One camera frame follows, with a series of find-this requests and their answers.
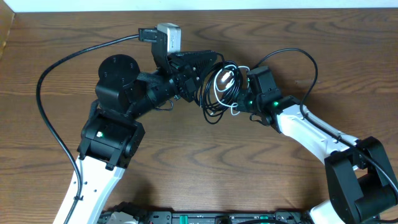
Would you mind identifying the white USB cable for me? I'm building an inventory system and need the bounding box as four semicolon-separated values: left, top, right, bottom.
213;63;251;116

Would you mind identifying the black right camera cable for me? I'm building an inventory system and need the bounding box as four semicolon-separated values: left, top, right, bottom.
251;47;398;200

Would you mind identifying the wooden side panel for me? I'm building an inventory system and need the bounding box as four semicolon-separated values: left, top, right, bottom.
0;0;15;57

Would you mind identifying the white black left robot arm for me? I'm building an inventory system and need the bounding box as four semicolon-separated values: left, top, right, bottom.
54;50;218;223

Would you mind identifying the black camera cable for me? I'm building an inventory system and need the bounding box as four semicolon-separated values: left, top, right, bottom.
251;47;398;200
35;27;158;224

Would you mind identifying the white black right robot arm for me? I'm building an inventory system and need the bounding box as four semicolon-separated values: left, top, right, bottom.
237;67;397;223

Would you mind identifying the black USB cable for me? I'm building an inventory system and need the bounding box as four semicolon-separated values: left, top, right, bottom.
195;52;244;125

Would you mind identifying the black left camera cable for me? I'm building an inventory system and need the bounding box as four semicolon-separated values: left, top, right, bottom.
35;27;158;224

